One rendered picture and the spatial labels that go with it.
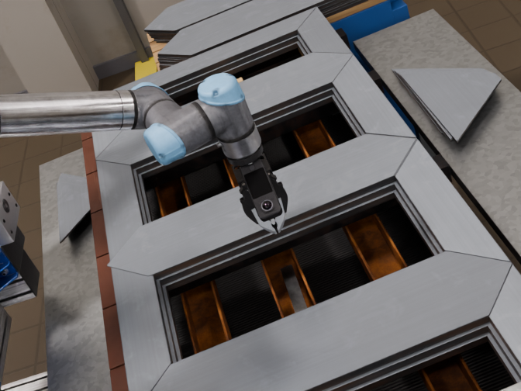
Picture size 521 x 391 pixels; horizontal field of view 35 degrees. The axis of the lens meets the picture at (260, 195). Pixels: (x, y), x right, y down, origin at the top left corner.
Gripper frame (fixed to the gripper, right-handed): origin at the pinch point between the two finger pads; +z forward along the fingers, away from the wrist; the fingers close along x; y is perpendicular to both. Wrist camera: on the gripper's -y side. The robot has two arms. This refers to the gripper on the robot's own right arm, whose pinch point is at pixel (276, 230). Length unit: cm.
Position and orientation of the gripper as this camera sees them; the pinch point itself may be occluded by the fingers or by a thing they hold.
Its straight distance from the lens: 166.9
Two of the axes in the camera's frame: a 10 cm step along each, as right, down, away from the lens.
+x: -9.2, 3.8, 0.0
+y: -2.4, -5.6, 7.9
